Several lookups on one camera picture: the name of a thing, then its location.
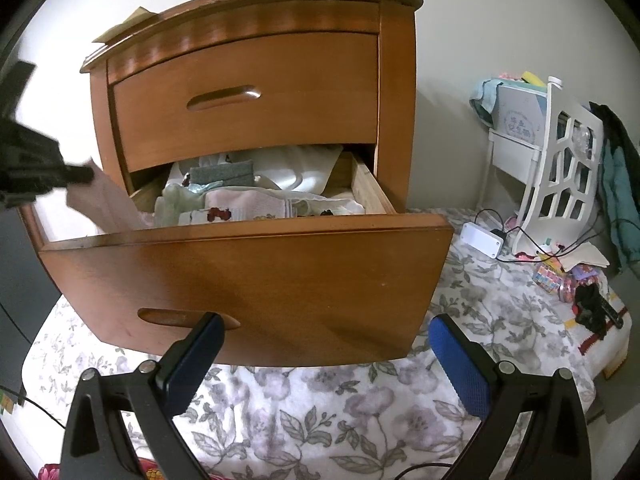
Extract white sock black print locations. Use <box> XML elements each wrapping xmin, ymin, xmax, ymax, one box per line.
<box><xmin>287</xmin><ymin>195</ymin><xmax>366</xmax><ymax>218</ymax></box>

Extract wooden drawer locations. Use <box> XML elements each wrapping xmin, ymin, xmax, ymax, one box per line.
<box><xmin>37</xmin><ymin>142</ymin><xmax>455</xmax><ymax>367</ymax></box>
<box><xmin>107</xmin><ymin>31</ymin><xmax>381</xmax><ymax>173</ymax></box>

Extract dark cabinet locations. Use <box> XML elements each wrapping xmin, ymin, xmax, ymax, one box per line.
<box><xmin>0</xmin><ymin>205</ymin><xmax>58</xmax><ymax>396</ymax></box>

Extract colourful cube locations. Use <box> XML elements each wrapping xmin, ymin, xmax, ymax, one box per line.
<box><xmin>532</xmin><ymin>262</ymin><xmax>566</xmax><ymax>291</ymax></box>

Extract white cloth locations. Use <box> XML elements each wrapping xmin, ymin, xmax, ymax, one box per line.
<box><xmin>167</xmin><ymin>146</ymin><xmax>346</xmax><ymax>196</ymax></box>

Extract white storage box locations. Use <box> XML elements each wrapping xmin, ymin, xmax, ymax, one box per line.
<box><xmin>492</xmin><ymin>80</ymin><xmax>551</xmax><ymax>136</ymax></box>

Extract grey cloth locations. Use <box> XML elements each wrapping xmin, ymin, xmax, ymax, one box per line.
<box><xmin>189</xmin><ymin>160</ymin><xmax>255</xmax><ymax>186</ymax></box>

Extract pink printed cloth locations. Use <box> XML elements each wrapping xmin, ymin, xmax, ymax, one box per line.
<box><xmin>177</xmin><ymin>187</ymin><xmax>296</xmax><ymax>226</ymax></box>

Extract beige paper sheet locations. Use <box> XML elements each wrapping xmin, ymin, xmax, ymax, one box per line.
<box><xmin>550</xmin><ymin>244</ymin><xmax>611</xmax><ymax>271</ymax></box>

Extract wooden drawer closed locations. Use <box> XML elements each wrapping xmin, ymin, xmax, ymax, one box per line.
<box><xmin>107</xmin><ymin>31</ymin><xmax>381</xmax><ymax>173</ymax></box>

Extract pink candy jar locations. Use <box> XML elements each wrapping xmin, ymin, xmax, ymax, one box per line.
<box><xmin>560</xmin><ymin>265</ymin><xmax>606</xmax><ymax>303</ymax></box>

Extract teal garment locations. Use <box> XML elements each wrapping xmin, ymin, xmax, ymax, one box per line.
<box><xmin>600</xmin><ymin>137</ymin><xmax>640</xmax><ymax>273</ymax></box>

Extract pale pink cloth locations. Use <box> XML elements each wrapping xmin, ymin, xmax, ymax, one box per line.
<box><xmin>66</xmin><ymin>157</ymin><xmax>153</xmax><ymax>235</ymax></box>

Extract black cable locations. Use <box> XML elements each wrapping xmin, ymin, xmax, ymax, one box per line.
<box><xmin>0</xmin><ymin>305</ymin><xmax>66</xmax><ymax>431</ymax></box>
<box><xmin>390</xmin><ymin>462</ymin><xmax>461</xmax><ymax>480</ymax></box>
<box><xmin>472</xmin><ymin>208</ymin><xmax>601</xmax><ymax>263</ymax></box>

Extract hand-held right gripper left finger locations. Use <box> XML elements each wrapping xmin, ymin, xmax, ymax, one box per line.
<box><xmin>60</xmin><ymin>311</ymin><xmax>226</xmax><ymax>480</ymax></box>

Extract white lattice rack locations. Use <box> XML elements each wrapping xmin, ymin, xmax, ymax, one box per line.
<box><xmin>487</xmin><ymin>76</ymin><xmax>606</xmax><ymax>256</ymax></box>

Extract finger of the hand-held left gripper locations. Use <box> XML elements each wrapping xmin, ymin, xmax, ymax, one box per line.
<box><xmin>50</xmin><ymin>157</ymin><xmax>96</xmax><ymax>191</ymax></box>

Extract teal cloth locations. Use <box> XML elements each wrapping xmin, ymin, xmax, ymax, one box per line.
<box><xmin>469</xmin><ymin>78</ymin><xmax>506</xmax><ymax>126</ymax></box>

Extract red floral blanket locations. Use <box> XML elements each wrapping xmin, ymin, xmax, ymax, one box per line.
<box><xmin>35</xmin><ymin>457</ymin><xmax>166</xmax><ymax>480</ymax></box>

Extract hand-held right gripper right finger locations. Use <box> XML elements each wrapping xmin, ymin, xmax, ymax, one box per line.
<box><xmin>428</xmin><ymin>312</ymin><xmax>596</xmax><ymax>480</ymax></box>

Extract dark jacket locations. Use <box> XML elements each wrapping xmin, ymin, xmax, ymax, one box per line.
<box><xmin>589</xmin><ymin>101</ymin><xmax>640</xmax><ymax>161</ymax></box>

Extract white power box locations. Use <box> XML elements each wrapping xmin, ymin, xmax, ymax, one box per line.
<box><xmin>459</xmin><ymin>221</ymin><xmax>505</xmax><ymax>260</ymax></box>

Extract wooden nightstand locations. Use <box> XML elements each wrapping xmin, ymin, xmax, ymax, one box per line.
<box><xmin>80</xmin><ymin>0</ymin><xmax>425</xmax><ymax>211</ymax></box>

